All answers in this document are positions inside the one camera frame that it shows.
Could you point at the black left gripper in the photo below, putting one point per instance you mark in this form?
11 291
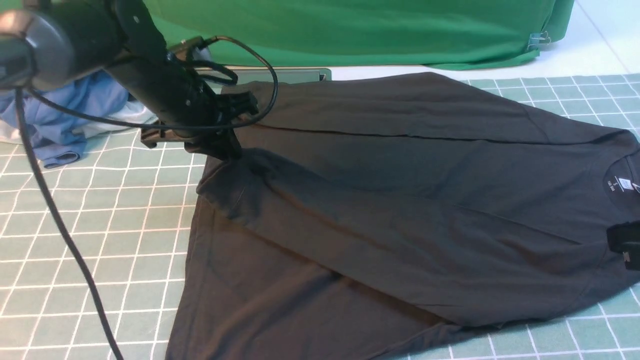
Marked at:
189 112

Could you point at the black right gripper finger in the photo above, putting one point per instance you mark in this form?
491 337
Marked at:
624 239

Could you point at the dark gray long-sleeve shirt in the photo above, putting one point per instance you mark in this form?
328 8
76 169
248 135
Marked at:
374 217

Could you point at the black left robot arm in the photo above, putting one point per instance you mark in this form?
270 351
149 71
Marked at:
46 44

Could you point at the blue crumpled shirt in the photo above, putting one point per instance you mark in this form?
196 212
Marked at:
57 137

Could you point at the green backdrop cloth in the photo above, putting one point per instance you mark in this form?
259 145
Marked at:
458 35

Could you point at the green checkered tablecloth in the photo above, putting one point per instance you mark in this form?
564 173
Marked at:
129 210

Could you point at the silver binder clip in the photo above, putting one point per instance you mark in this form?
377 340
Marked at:
538 40

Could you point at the gray metal rail bracket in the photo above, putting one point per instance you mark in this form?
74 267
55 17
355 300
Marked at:
285 75

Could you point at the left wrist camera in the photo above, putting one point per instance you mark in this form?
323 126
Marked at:
191 49

